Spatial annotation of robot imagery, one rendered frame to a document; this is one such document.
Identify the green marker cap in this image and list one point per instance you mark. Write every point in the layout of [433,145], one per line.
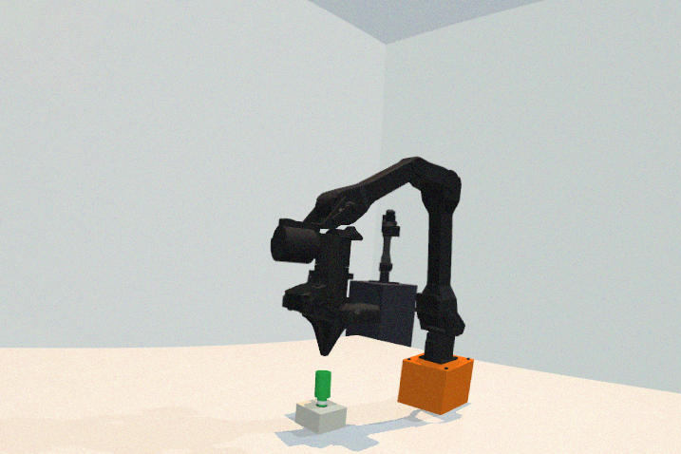
[322,388]

